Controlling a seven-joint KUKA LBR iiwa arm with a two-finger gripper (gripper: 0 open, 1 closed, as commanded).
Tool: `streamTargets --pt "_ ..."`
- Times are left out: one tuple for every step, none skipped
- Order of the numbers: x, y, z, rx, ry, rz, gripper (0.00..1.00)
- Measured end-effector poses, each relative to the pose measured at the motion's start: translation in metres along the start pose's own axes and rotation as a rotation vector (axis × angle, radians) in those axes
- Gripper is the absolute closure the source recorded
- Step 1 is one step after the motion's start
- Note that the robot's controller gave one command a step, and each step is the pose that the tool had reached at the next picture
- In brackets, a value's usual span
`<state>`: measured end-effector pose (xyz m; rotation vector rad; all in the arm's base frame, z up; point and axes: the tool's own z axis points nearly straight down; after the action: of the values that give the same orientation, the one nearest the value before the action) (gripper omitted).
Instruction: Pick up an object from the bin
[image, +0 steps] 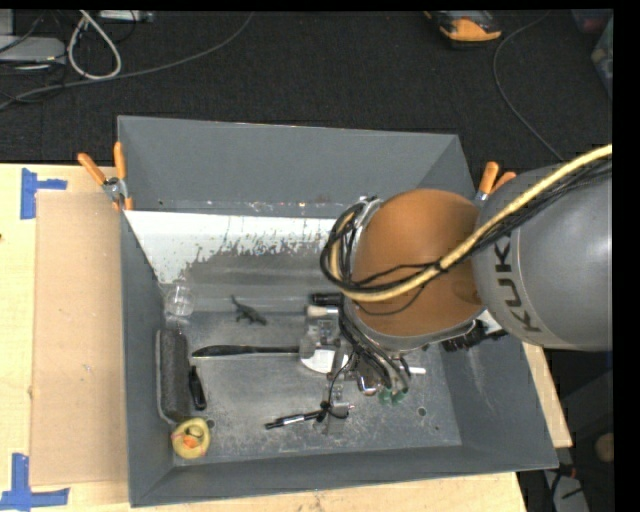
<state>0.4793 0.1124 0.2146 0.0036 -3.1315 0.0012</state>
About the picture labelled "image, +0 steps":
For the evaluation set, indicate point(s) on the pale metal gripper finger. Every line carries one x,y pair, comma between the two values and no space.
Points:
322,334
339,407

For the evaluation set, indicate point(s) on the black tube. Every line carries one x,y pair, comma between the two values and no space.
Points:
327,298

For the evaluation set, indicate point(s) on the black pen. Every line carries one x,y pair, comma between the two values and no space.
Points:
292,420

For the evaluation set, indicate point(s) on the dark toy lizard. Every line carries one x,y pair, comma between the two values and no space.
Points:
246,314

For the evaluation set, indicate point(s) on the clear plastic cup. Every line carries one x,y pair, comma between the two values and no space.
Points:
179,300

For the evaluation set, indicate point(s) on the yellow rubber duck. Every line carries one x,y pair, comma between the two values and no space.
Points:
192,440

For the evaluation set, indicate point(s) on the dark grey sponge block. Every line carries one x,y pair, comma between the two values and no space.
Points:
174,375

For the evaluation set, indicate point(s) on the grey metal bin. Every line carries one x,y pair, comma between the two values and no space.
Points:
250,165

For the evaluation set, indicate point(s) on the brown cardboard board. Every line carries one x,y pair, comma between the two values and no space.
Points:
75,325

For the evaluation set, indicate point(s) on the black cylinder on white bracket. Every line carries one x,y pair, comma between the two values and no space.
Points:
462,342

